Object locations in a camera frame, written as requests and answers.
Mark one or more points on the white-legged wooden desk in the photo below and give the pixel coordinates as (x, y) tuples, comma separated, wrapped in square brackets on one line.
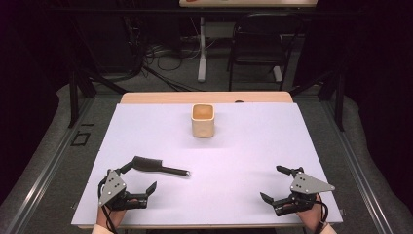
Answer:
[(202, 58)]

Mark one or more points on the black metal frame stand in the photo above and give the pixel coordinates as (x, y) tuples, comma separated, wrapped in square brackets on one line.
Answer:
[(73, 97), (339, 104)]

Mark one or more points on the wooden table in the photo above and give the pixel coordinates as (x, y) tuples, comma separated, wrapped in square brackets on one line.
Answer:
[(181, 97)]

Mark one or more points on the aluminium floor rail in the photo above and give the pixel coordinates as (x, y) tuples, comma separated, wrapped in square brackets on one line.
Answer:
[(48, 165), (357, 169)]

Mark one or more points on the white table mat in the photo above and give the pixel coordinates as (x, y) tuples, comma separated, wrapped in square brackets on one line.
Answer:
[(227, 156)]

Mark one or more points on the beige square cup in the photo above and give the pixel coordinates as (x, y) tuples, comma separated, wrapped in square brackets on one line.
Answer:
[(203, 128)]

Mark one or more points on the person's left hand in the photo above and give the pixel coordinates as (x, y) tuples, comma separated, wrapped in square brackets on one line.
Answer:
[(108, 218)]

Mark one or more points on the person's right hand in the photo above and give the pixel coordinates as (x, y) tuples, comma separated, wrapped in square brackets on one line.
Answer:
[(313, 217)]

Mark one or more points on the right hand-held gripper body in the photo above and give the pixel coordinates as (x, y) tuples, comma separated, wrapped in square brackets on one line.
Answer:
[(308, 184)]

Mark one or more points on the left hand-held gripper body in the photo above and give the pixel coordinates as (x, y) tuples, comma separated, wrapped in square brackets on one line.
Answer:
[(112, 188)]

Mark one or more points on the black folding chair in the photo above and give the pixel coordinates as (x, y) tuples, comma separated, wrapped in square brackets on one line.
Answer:
[(259, 45)]

